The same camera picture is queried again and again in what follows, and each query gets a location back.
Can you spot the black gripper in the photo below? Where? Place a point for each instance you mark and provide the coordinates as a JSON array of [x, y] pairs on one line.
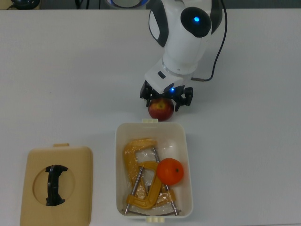
[[167, 94]]

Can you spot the red yellow toy apple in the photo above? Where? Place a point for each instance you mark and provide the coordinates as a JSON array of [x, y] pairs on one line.
[[161, 110]]

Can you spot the orange toy tangerine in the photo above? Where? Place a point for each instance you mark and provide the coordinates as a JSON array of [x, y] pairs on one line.
[[169, 171]]

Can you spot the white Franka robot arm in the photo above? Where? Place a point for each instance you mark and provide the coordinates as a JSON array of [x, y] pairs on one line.
[[183, 42]]

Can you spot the cream plastic container box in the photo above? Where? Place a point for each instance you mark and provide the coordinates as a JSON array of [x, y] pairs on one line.
[[181, 202]]

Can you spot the tan plastic container lid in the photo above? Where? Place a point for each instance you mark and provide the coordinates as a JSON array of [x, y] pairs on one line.
[[80, 179]]

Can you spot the large orange C-clamp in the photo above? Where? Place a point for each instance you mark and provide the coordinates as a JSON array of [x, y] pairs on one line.
[[129, 160]]

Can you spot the small orange C-clamp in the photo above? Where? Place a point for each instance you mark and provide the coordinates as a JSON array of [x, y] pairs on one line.
[[152, 188]]

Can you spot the round white blue-ringed device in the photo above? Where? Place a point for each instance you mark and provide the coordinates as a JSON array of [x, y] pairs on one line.
[[128, 2]]

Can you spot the dark round background object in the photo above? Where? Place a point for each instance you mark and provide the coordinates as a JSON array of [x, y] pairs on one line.
[[23, 3]]

